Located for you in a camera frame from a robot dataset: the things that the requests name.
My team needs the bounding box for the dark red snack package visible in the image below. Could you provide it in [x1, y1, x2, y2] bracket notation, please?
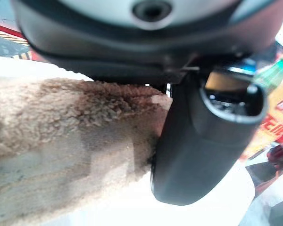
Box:
[245, 138, 283, 198]

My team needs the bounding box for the yellow red snack package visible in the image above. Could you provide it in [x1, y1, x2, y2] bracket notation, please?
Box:
[240, 70, 283, 161]

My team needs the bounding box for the beige fluffy cloth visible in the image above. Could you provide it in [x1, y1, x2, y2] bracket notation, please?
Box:
[0, 77, 173, 226]

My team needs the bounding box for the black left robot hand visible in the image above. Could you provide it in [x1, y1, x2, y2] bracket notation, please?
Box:
[11, 0, 283, 206]

